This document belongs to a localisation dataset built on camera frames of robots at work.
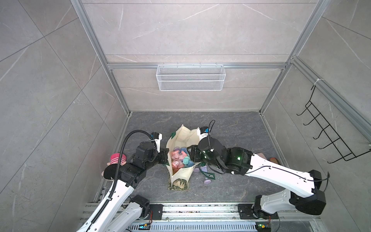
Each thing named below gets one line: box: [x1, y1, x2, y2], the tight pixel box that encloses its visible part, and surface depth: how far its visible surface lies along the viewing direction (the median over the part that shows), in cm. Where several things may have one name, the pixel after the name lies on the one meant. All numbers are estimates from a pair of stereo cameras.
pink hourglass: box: [171, 150, 180, 160], surface depth 86 cm
